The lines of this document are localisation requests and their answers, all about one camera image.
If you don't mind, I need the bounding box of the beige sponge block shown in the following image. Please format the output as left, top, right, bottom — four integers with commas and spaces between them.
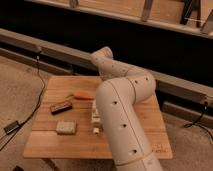
56, 121, 76, 135

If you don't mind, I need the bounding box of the white plastic bottle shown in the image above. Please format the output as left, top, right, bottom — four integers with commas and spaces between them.
91, 101, 101, 134

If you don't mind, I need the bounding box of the black cable on floor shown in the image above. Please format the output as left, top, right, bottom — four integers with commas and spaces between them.
0, 50, 47, 152

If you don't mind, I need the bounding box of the black power adapter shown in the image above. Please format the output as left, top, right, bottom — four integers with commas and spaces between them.
4, 121, 20, 135

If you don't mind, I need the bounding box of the black cable at right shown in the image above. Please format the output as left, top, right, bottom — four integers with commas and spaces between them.
183, 101, 213, 140

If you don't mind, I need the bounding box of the black and red eraser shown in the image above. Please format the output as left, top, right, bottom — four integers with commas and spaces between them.
50, 101, 72, 115

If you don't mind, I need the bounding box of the orange carrot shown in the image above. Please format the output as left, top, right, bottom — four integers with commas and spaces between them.
66, 92, 95, 100

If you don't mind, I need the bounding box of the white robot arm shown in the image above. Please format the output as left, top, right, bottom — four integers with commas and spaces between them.
91, 47, 163, 171

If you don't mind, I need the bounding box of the wooden table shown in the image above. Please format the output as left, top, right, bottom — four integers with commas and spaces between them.
23, 76, 173, 159

